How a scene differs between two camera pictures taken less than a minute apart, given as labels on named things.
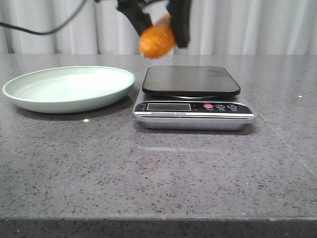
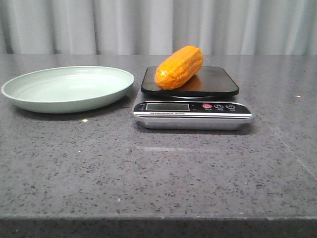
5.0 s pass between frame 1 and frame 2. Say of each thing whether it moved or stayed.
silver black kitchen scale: stayed
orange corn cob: moved
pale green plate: stayed
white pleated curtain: stayed
